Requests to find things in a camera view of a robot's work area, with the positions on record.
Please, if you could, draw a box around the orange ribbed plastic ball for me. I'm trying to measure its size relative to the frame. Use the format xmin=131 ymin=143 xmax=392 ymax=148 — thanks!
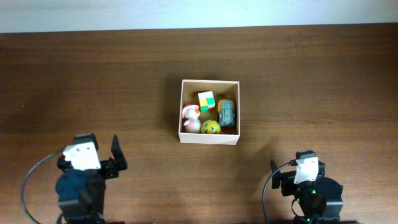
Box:
xmin=220 ymin=126 xmax=237 ymax=135

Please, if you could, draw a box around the yellow ball with blue letters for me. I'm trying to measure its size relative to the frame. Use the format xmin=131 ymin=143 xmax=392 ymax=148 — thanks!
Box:
xmin=200 ymin=119 xmax=221 ymax=134

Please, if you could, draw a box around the grey and yellow toy truck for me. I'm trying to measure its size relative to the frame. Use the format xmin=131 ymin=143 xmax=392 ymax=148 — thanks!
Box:
xmin=217 ymin=99 xmax=236 ymax=128

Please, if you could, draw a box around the pink and white duck toy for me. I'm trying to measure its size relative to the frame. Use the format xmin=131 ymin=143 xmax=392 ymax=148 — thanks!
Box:
xmin=182 ymin=105 xmax=201 ymax=134

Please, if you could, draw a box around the multicoloured puzzle cube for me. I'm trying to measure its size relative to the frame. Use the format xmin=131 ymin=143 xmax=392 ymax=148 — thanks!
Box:
xmin=198 ymin=91 xmax=216 ymax=112

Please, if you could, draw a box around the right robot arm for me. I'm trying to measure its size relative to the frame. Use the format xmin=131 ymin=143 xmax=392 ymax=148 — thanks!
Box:
xmin=270 ymin=160 xmax=343 ymax=224

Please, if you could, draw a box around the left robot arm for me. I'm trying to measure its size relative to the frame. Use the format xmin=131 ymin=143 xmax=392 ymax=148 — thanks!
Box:
xmin=55 ymin=133 xmax=127 ymax=223

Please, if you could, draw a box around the white cardboard box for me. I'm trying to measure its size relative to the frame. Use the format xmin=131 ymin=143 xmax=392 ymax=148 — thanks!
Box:
xmin=178 ymin=80 xmax=241 ymax=145

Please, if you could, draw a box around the right black cable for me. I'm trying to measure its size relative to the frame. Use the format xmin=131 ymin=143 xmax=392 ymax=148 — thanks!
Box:
xmin=262 ymin=160 xmax=298 ymax=224

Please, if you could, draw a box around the black cable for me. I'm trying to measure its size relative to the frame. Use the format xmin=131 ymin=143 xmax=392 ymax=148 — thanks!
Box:
xmin=20 ymin=148 xmax=66 ymax=224
xmin=262 ymin=160 xmax=298 ymax=224

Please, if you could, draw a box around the left black cable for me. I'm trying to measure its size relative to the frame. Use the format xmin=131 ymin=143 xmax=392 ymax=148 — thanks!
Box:
xmin=20 ymin=148 xmax=66 ymax=224

